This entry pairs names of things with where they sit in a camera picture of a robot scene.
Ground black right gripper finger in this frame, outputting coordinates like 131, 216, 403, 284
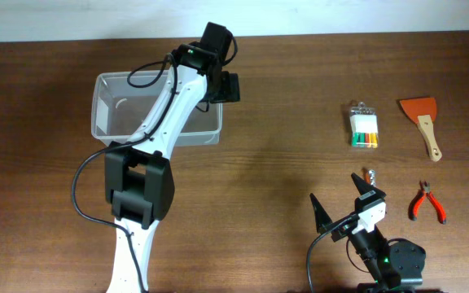
351, 173, 377, 200
309, 193, 333, 234

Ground orange scraper wooden handle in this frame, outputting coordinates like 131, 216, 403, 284
399, 97, 442, 162

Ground clear plastic container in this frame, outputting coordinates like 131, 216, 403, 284
91, 71, 223, 147

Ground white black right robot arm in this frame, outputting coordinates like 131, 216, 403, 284
305, 173, 426, 292

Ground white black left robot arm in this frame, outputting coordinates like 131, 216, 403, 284
104, 23, 240, 292

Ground orange socket bit rail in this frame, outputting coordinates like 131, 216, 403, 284
364, 168, 376, 186

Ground red handled pliers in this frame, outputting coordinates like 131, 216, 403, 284
407, 180, 449, 225

